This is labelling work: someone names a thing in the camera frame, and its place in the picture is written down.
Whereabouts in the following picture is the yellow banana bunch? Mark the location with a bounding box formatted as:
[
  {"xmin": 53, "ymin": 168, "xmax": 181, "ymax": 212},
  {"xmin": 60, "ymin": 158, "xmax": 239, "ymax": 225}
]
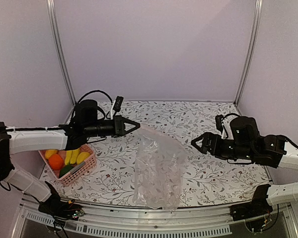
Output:
[{"xmin": 65, "ymin": 148, "xmax": 80, "ymax": 166}]

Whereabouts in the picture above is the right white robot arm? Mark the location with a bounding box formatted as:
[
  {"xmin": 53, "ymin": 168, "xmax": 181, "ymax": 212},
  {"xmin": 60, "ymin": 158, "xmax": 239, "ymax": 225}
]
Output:
[{"xmin": 191, "ymin": 114, "xmax": 298, "ymax": 221}]

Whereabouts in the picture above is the right aluminium frame post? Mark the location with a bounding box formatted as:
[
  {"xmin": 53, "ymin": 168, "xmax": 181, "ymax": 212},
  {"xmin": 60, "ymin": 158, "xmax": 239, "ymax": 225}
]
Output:
[{"xmin": 234, "ymin": 0, "xmax": 263, "ymax": 107}]

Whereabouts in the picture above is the front aluminium rail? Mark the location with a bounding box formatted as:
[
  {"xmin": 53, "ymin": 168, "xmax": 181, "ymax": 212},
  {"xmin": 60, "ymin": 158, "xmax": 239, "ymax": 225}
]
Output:
[{"xmin": 11, "ymin": 195, "xmax": 298, "ymax": 238}]

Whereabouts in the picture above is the yellow mango right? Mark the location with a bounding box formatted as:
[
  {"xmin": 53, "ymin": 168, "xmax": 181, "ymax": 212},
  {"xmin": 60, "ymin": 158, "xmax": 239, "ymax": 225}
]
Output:
[{"xmin": 76, "ymin": 151, "xmax": 90, "ymax": 165}]

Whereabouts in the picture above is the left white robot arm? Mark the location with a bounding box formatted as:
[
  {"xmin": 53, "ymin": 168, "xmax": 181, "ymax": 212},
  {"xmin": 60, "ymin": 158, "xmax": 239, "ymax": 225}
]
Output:
[{"xmin": 0, "ymin": 99, "xmax": 140, "ymax": 220}]

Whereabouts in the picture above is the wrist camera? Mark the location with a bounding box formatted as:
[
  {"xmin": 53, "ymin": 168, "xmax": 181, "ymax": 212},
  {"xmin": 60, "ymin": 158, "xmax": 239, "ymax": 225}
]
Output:
[
  {"xmin": 106, "ymin": 96, "xmax": 124, "ymax": 119},
  {"xmin": 215, "ymin": 115, "xmax": 228, "ymax": 139}
]

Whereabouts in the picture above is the clear zip top bag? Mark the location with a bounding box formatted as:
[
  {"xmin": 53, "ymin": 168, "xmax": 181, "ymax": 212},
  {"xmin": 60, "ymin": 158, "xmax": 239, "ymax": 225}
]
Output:
[{"xmin": 133, "ymin": 126, "xmax": 188, "ymax": 211}]

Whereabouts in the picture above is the left aluminium frame post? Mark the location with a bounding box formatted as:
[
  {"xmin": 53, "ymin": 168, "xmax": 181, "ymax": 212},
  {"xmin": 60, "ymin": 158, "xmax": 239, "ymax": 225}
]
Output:
[{"xmin": 46, "ymin": 0, "xmax": 76, "ymax": 105}]

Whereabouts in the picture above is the pink plastic basket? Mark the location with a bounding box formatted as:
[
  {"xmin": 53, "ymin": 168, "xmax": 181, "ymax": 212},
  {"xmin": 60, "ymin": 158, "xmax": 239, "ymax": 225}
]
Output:
[{"xmin": 38, "ymin": 144, "xmax": 96, "ymax": 186}]

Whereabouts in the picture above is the orange fruit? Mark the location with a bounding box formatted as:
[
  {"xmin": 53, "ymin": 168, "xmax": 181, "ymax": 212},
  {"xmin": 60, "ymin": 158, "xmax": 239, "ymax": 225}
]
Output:
[{"xmin": 48, "ymin": 154, "xmax": 64, "ymax": 171}]

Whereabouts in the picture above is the green avocado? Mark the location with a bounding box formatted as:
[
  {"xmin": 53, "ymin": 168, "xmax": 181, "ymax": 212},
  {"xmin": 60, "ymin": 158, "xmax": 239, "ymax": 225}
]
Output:
[{"xmin": 59, "ymin": 164, "xmax": 74, "ymax": 178}]

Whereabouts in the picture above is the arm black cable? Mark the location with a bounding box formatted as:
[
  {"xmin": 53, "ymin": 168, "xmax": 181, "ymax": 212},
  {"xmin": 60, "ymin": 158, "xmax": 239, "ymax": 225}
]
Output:
[
  {"xmin": 220, "ymin": 113, "xmax": 241, "ymax": 124},
  {"xmin": 74, "ymin": 89, "xmax": 115, "ymax": 117}
]

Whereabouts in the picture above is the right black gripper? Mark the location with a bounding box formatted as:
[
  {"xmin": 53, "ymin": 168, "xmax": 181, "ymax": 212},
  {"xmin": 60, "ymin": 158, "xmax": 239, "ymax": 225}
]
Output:
[{"xmin": 191, "ymin": 131, "xmax": 254, "ymax": 160}]

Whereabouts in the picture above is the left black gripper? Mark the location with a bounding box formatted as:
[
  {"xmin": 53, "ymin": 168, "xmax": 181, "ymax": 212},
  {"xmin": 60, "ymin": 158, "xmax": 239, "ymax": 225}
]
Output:
[{"xmin": 84, "ymin": 116, "xmax": 141, "ymax": 138}]

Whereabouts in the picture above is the aluminium frame post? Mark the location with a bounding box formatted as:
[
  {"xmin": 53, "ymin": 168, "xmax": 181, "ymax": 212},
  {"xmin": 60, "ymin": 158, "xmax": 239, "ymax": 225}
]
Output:
[
  {"xmin": 234, "ymin": 0, "xmax": 263, "ymax": 107},
  {"xmin": 46, "ymin": 0, "xmax": 76, "ymax": 105}
]

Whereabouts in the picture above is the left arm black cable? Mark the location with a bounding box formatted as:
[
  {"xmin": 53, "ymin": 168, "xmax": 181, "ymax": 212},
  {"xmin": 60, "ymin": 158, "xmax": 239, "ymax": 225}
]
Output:
[{"xmin": 74, "ymin": 89, "xmax": 115, "ymax": 117}]

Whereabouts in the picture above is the yellow mango left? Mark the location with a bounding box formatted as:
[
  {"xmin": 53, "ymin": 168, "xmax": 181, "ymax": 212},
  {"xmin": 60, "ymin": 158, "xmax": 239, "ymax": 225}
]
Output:
[{"xmin": 45, "ymin": 149, "xmax": 58, "ymax": 160}]

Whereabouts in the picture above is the yellow mango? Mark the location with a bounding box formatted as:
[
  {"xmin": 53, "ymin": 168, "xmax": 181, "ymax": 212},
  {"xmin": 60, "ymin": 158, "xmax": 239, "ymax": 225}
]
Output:
[
  {"xmin": 45, "ymin": 149, "xmax": 58, "ymax": 160},
  {"xmin": 76, "ymin": 151, "xmax": 90, "ymax": 165}
]

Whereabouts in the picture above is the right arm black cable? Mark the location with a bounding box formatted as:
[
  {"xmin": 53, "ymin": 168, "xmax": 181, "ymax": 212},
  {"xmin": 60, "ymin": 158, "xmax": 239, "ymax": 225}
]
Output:
[{"xmin": 220, "ymin": 113, "xmax": 241, "ymax": 124}]

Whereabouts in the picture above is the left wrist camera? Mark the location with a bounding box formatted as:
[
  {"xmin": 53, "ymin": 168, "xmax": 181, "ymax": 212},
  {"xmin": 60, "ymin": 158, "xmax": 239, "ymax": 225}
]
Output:
[{"xmin": 106, "ymin": 96, "xmax": 124, "ymax": 119}]

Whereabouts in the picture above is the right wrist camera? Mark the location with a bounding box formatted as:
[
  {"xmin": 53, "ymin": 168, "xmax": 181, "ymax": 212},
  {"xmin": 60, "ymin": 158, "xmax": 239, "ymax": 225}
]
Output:
[{"xmin": 215, "ymin": 115, "xmax": 228, "ymax": 139}]

